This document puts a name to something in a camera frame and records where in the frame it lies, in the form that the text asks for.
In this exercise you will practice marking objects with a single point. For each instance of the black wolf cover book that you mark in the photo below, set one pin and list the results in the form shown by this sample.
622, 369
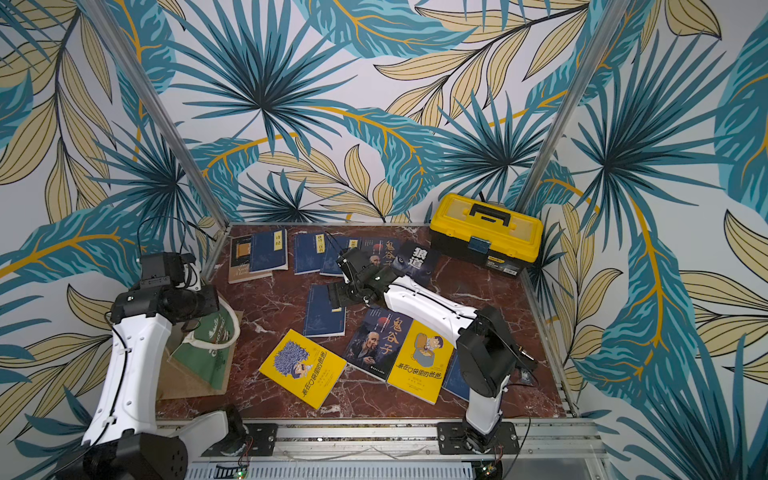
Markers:
417, 261

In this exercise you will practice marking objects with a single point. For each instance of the dark book old man back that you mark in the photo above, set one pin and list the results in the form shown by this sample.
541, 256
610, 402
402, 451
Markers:
380, 251

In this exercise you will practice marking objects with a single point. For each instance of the brown cover book back left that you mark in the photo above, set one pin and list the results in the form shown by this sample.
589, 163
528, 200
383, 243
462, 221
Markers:
239, 264

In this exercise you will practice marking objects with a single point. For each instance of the blue book front right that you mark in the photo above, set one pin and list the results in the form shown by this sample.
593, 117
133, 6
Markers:
454, 382

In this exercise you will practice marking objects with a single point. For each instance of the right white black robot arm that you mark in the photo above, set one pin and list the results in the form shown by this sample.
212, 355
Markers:
488, 353

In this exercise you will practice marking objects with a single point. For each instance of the yellow book cartoon figure cover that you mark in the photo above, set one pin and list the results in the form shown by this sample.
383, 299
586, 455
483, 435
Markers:
421, 365

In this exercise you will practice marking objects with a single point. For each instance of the metal frame post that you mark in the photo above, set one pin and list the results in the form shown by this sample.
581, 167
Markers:
609, 22
107, 27

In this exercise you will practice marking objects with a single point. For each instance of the yellow book purple hedgehog cover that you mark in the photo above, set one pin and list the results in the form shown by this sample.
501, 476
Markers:
304, 368

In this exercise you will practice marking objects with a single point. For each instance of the right metal frame post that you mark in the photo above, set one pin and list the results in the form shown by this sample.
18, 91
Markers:
609, 22

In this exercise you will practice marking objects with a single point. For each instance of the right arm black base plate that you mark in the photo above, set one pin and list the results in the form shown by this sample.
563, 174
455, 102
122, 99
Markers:
459, 438

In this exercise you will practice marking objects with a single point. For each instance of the front aluminium rail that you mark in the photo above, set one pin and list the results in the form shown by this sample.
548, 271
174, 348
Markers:
408, 449

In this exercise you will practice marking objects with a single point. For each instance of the left metal frame post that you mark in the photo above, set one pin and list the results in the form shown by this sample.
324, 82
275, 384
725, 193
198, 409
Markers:
107, 27

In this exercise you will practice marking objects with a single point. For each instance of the dark book old man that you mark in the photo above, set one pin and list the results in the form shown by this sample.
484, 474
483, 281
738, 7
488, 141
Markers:
380, 251
377, 342

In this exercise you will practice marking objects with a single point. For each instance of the green beige canvas bag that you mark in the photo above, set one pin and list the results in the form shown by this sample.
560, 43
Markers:
198, 363

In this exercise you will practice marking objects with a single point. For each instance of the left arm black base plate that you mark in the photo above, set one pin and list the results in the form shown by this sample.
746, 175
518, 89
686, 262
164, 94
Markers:
256, 439

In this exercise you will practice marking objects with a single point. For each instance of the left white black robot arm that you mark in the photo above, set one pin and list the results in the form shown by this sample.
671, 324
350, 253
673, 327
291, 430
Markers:
122, 441

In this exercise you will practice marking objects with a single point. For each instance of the blue book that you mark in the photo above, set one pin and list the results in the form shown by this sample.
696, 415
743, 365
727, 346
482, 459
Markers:
454, 382
309, 252
269, 251
334, 245

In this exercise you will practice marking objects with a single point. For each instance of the blue book back middle right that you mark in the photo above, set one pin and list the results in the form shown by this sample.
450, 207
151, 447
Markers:
334, 245

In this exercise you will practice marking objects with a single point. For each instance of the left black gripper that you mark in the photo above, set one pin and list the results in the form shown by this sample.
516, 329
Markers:
211, 302

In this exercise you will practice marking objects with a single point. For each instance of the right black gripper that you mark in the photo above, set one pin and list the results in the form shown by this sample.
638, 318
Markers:
351, 267

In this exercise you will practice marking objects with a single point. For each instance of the blue book centre table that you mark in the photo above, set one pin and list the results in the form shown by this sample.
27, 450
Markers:
322, 319

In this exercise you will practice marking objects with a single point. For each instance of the dark book old man front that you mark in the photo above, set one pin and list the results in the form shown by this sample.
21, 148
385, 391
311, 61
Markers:
377, 342

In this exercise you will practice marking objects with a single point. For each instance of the yellow black toolbox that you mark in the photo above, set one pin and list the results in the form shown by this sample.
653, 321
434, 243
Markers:
486, 234

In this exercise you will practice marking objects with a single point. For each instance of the blue book back middle left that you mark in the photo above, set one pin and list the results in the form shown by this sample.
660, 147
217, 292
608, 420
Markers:
309, 252

